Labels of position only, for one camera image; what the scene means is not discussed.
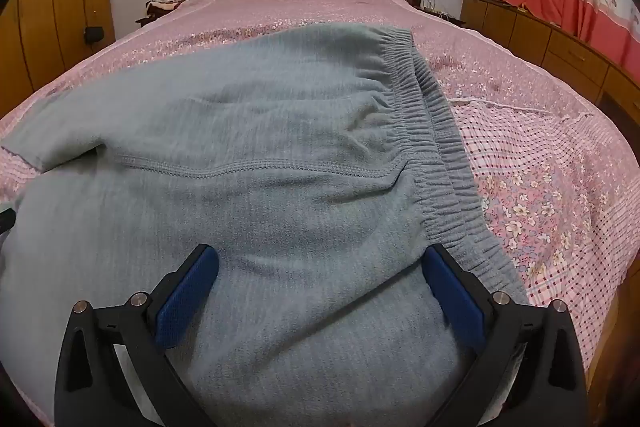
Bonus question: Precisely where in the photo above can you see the orange wooden wardrobe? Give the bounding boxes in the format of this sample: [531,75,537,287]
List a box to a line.
[0,0,118,118]

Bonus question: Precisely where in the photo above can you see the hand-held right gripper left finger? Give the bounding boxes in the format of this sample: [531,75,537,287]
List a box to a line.
[54,243,221,427]

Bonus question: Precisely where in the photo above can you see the wooden bed frame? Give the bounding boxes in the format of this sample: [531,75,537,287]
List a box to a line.
[582,252,640,403]

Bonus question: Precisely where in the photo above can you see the long wooden cabinet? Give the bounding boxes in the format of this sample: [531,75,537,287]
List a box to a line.
[460,0,640,128]

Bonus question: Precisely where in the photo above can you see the pink floral bedspread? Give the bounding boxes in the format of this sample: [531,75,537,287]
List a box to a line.
[0,0,640,427]

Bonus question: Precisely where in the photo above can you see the grey-blue pants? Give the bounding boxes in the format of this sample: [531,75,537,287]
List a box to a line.
[0,23,531,427]

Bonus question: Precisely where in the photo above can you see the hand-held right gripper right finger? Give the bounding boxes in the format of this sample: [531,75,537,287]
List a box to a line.
[422,243,587,427]

